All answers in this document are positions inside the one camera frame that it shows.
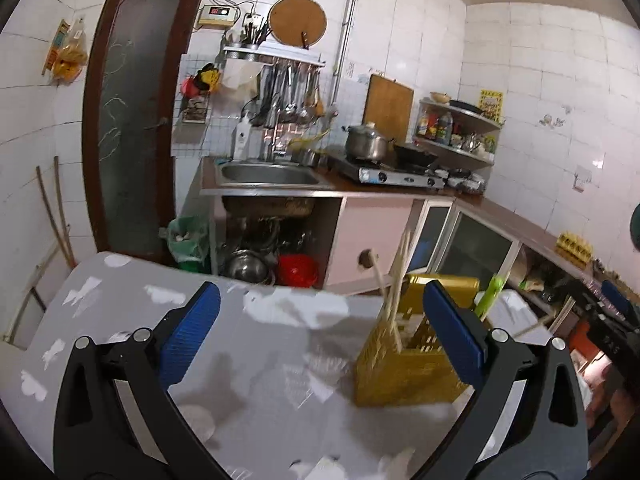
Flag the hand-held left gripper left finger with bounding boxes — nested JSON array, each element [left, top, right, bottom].
[[52, 281, 223, 480]]

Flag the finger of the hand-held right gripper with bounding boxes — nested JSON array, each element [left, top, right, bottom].
[[600, 280, 640, 323], [582, 292, 640, 343]]

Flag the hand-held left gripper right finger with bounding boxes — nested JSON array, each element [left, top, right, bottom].
[[417, 280, 590, 480]]

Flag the green handled metal fork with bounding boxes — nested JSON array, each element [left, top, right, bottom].
[[474, 274, 507, 318]]

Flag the yellow slotted utensil holder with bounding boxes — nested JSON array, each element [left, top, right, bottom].
[[354, 274, 483, 407]]

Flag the set of wooden chopsticks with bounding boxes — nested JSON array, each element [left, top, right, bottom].
[[369, 229, 547, 356]]

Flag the row of hanging kitchen utensils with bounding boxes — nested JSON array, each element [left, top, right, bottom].
[[247, 60, 326, 128]]

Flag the person's right hand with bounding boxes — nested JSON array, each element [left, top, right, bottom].
[[585, 362, 628, 431]]

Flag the orange red box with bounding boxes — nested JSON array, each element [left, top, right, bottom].
[[570, 321, 608, 361]]

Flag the yellow egg carton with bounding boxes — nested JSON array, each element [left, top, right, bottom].
[[557, 231, 597, 267]]

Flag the steel bowl under sink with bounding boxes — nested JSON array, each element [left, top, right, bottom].
[[220, 247, 276, 286]]

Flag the green trash bin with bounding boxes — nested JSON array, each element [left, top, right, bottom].
[[167, 215, 211, 273]]

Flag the grey bear print tablecloth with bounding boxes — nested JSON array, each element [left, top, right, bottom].
[[0, 251, 551, 480]]

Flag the red plastic basin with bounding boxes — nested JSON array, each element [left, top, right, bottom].
[[276, 254, 320, 288]]

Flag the kitchen counter cabinet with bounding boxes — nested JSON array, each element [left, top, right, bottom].
[[200, 157, 640, 341]]

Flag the group of dishes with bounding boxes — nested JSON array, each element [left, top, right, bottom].
[[435, 167, 487, 195]]

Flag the steel gas stove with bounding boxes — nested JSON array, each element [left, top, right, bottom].
[[326, 152, 447, 190]]

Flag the stainless steel sink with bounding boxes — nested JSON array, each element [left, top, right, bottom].
[[220, 160, 321, 188]]

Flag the metal corner shelf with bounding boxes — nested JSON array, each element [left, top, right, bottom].
[[415, 99, 502, 165]]

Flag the black wok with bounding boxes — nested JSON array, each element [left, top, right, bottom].
[[392, 142, 441, 171]]

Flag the wooden stick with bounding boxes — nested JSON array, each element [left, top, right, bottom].
[[35, 166, 76, 268], [53, 156, 71, 241]]

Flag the white soap bottle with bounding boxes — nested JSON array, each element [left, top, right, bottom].
[[234, 112, 252, 158]]

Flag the stainless steel pot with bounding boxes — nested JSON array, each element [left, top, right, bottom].
[[342, 121, 396, 161]]

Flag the brown framed frosted glass door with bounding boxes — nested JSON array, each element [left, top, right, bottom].
[[81, 0, 211, 266]]

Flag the rectangular wooden cutting board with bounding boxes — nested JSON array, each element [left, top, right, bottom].
[[362, 74, 416, 143]]

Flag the red and yellow hanging bags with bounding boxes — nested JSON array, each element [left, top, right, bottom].
[[181, 62, 221, 97]]

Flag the white hanging plastic bag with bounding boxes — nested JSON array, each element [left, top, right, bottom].
[[222, 60, 261, 92]]

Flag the orange plastic bag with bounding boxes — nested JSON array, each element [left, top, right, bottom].
[[50, 19, 88, 83]]

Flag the beige controller box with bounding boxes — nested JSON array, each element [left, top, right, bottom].
[[196, 4, 237, 28]]

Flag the round wooden cutting board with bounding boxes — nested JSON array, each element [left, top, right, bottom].
[[268, 0, 328, 50]]

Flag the metal frame stool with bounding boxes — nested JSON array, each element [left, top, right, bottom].
[[0, 260, 56, 351]]

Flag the small wire wall basket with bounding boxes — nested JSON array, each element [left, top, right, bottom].
[[181, 96, 208, 123]]

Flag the yellow wall poster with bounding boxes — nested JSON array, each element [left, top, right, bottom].
[[479, 89, 504, 123]]

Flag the metal wall rack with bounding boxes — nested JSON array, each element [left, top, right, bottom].
[[221, 44, 327, 67]]

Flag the black handled kitchen tools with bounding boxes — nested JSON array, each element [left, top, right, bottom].
[[239, 14, 271, 48]]

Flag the grey wall pipe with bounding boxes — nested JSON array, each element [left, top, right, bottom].
[[334, 0, 363, 81]]

